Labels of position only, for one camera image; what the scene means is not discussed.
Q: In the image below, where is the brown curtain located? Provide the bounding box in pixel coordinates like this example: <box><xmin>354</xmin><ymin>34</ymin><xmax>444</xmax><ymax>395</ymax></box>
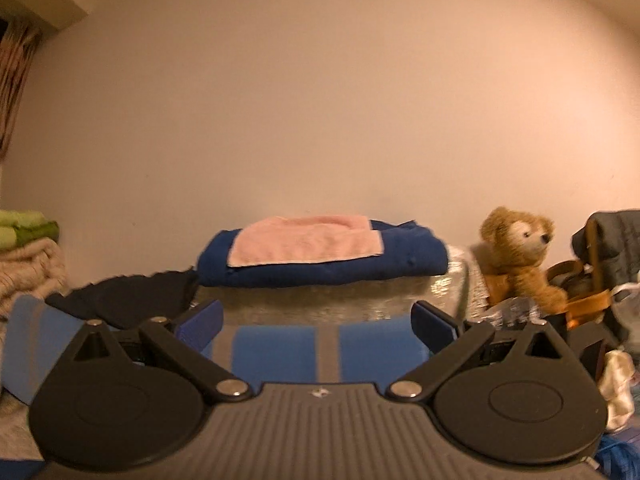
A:
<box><xmin>1</xmin><ymin>18</ymin><xmax>42</xmax><ymax>160</ymax></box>

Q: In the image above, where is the left blue striped pillow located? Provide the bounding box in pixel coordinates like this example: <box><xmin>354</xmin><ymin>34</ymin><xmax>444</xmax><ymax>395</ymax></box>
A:
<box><xmin>1</xmin><ymin>295</ymin><xmax>85</xmax><ymax>405</ymax></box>

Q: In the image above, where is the green folded blanket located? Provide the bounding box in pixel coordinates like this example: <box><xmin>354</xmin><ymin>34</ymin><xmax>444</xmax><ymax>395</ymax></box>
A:
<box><xmin>0</xmin><ymin>209</ymin><xmax>60</xmax><ymax>252</ymax></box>

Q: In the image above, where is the folded dark blue blanket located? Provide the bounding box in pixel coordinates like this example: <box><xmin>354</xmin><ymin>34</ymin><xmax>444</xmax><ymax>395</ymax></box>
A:
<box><xmin>195</xmin><ymin>219</ymin><xmax>450</xmax><ymax>288</ymax></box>

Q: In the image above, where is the black garment on pillows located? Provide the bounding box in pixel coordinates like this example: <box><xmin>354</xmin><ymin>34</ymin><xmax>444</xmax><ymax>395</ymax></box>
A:
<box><xmin>44</xmin><ymin>269</ymin><xmax>200</xmax><ymax>330</ymax></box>

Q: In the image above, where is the pink towel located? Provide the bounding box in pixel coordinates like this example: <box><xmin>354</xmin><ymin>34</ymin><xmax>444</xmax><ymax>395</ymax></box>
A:
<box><xmin>227</xmin><ymin>214</ymin><xmax>384</xmax><ymax>268</ymax></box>

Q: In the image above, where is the right blue striped pillow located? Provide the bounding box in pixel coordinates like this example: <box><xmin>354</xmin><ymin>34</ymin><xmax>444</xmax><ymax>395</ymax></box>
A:
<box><xmin>202</xmin><ymin>316</ymin><xmax>431</xmax><ymax>391</ymax></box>

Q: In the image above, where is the dark grey bag with straps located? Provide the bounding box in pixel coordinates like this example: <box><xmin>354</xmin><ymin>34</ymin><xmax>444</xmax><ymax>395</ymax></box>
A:
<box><xmin>547</xmin><ymin>209</ymin><xmax>639</xmax><ymax>344</ymax></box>

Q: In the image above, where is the blue striped pillow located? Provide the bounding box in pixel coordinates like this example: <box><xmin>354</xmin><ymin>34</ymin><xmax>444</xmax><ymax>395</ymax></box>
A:
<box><xmin>1</xmin><ymin>295</ymin><xmax>85</xmax><ymax>405</ymax></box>
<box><xmin>202</xmin><ymin>316</ymin><xmax>431</xmax><ymax>391</ymax></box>

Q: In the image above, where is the cream knitted blanket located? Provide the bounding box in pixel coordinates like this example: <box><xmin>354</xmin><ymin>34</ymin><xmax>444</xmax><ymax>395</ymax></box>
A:
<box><xmin>1</xmin><ymin>238</ymin><xmax>68</xmax><ymax>321</ymax></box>

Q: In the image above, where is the brown teddy bear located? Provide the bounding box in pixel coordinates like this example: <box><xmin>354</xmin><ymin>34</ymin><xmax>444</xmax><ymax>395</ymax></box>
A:
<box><xmin>480</xmin><ymin>206</ymin><xmax>567</xmax><ymax>314</ymax></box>

